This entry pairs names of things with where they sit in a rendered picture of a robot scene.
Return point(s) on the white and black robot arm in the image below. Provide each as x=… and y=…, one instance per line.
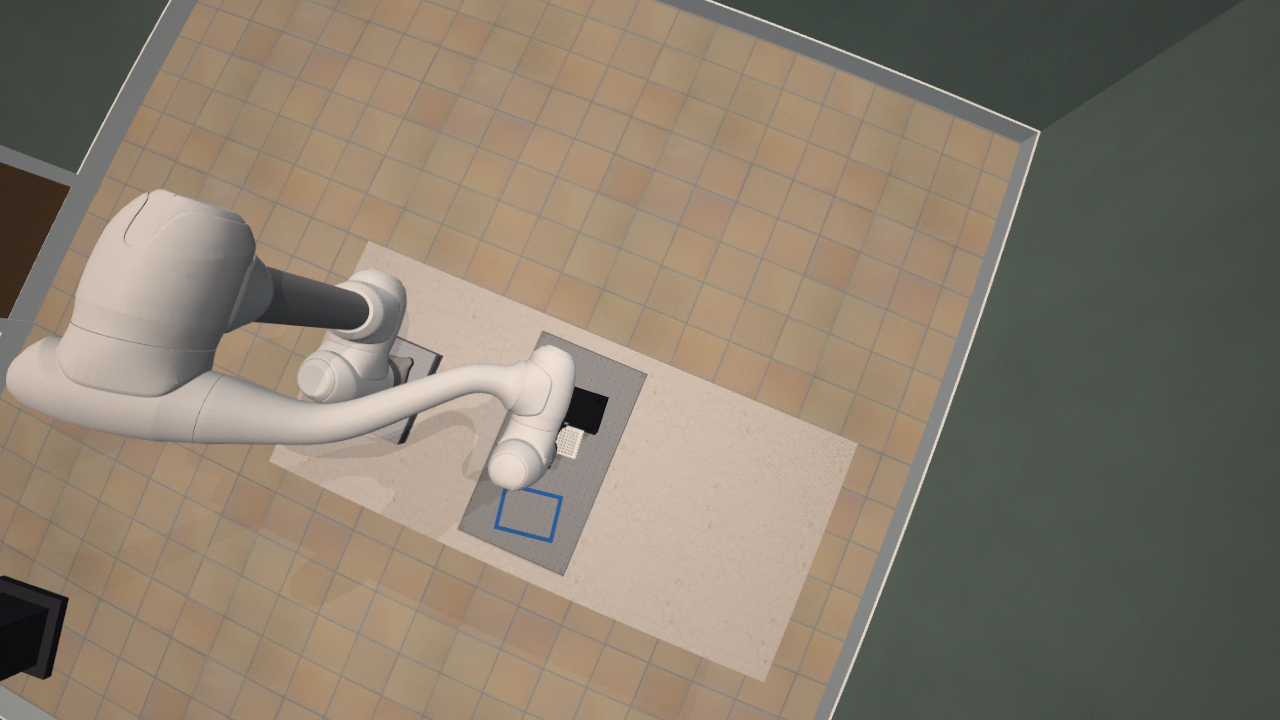
x=170, y=275

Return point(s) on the blue tape outline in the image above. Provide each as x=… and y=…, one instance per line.
x=550, y=540

